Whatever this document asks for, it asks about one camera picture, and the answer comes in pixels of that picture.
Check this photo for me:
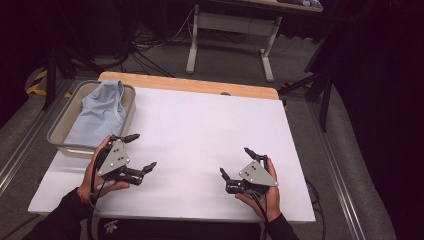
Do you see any white desk frame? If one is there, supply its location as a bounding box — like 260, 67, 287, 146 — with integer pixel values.
184, 0, 324, 83

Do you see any black tripod stand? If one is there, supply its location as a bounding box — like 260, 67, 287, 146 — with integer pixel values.
41, 43, 105, 111

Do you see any person's right hand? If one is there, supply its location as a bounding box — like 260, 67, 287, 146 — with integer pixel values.
234, 158, 282, 223

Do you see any black metal stand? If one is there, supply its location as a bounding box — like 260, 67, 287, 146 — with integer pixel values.
278, 26, 335, 133

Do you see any light blue tank top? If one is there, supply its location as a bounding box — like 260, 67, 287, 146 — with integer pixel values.
63, 79, 127, 148

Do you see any left hand-held gripper cable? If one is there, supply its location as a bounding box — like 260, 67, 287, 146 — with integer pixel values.
86, 145, 112, 240

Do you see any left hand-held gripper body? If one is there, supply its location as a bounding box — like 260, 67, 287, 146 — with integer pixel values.
96, 134, 146, 187

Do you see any bundle of black floor cables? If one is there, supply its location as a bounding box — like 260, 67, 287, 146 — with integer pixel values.
99, 6, 198, 78

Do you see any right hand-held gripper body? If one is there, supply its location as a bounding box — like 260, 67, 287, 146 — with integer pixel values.
224, 154, 280, 197

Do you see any person's left hand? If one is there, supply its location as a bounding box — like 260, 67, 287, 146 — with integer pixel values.
76, 134, 131, 205

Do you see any aluminium floor rail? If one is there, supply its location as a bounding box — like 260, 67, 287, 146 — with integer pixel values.
0, 79, 74, 197
305, 101, 368, 240

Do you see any colourful item on desk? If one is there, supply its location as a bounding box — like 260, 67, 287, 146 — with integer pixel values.
276, 0, 324, 10

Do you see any person's black clothing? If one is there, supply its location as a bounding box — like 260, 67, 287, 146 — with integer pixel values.
96, 218, 263, 240

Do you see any yellow black hazard tape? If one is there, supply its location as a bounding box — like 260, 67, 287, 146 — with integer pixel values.
25, 68, 73, 99

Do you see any white foam board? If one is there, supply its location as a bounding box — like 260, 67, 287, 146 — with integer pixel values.
28, 87, 316, 224

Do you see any right hand-held gripper cable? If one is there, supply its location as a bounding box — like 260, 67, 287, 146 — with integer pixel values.
250, 192, 272, 240

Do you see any beige basket with grey rim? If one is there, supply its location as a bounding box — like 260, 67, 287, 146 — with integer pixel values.
46, 79, 137, 159

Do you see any hand-held gripper cable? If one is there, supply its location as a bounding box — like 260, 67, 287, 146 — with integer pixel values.
250, 192, 272, 240
86, 145, 112, 240

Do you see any black cable beside table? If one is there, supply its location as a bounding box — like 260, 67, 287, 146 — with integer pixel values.
304, 179, 327, 240

